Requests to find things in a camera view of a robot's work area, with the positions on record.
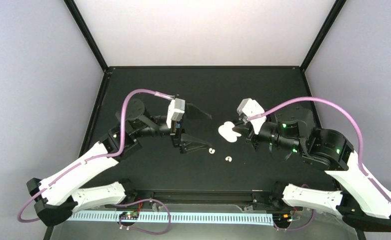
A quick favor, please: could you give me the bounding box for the purple camera cable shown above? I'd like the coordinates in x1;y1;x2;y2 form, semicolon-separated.
17;88;176;223
246;96;391;225

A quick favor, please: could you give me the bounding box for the black vertical frame post left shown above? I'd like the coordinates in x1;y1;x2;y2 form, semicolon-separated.
64;0;109;72

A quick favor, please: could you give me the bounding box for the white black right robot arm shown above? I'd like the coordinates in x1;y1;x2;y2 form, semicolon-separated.
233;99;391;232

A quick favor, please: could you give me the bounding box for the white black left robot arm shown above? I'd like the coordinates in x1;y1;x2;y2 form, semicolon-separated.
26;98;211;227

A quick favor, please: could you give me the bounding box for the black vertical frame post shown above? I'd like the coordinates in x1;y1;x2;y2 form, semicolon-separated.
64;0;109;72
300;0;347;74

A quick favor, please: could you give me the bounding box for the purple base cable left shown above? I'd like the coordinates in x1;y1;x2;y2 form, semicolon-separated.
112;198;172;236

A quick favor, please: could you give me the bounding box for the white earbud charging case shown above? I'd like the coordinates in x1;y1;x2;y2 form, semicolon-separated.
217;121;242;143

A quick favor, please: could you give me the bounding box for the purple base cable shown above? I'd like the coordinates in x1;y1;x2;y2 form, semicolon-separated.
273;205;316;232
112;198;172;236

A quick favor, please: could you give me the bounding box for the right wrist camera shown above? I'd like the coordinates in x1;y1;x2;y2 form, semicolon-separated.
236;98;267;135

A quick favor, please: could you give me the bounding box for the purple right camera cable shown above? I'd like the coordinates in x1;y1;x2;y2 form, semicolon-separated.
246;96;391;225

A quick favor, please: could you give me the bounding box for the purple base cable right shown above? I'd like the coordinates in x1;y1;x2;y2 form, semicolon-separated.
273;205;316;232

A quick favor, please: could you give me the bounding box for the small circuit board left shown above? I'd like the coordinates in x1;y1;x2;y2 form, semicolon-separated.
119;211;140;222

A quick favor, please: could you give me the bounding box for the black front rail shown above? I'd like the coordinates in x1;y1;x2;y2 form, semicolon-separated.
135;189;275;205

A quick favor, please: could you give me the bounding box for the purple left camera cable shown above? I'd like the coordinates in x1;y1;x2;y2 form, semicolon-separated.
17;88;176;223

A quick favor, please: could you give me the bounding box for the white slotted cable duct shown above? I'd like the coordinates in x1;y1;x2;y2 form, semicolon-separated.
67;210;274;226

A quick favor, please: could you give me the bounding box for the small circuit board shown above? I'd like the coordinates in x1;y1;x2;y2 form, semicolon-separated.
119;211;140;222
272;214;301;223

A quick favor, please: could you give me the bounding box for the black vertical frame post right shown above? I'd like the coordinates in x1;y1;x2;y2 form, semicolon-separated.
300;0;347;74

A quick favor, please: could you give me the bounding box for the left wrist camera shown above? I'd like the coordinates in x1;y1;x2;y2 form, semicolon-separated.
166;98;186;129

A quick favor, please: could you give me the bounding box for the small circuit board right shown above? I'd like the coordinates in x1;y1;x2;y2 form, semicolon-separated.
272;214;301;223

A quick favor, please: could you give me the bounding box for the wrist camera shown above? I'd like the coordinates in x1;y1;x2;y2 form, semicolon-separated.
236;98;267;135
166;98;186;129

